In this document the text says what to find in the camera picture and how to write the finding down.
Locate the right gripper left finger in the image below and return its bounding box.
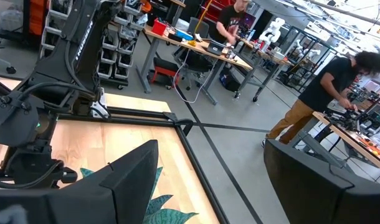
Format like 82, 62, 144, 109
0, 139, 159, 224

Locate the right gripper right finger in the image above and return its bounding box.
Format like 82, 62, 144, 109
264, 139, 380, 224

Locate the wooden desk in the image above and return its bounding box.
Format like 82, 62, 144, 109
136, 26, 255, 105
313, 111, 380, 174

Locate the artificial green snake plant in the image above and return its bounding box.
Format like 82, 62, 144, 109
80, 166, 199, 224

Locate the person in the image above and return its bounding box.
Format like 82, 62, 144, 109
208, 0, 250, 46
261, 51, 380, 147

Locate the rack of grey bins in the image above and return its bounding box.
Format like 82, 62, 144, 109
40, 0, 147, 90

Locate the blue bag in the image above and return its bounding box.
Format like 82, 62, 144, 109
219, 68, 240, 93

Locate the orange cabinet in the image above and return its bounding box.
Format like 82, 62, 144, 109
29, 0, 49, 37

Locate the red stool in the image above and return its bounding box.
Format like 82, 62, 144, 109
151, 57, 180, 90

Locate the black office chair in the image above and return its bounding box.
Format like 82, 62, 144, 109
173, 17, 214, 91

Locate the black laptop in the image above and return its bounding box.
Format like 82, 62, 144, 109
206, 40, 225, 56

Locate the red bin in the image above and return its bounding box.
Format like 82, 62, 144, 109
151, 18, 168, 37

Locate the blue box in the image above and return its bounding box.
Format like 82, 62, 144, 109
174, 29, 194, 41

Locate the white arm base bracket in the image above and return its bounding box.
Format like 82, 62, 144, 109
90, 86, 110, 119

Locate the white cable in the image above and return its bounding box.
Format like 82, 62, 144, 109
172, 49, 221, 104

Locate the yellow cable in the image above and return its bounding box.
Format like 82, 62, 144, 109
188, 0, 214, 47

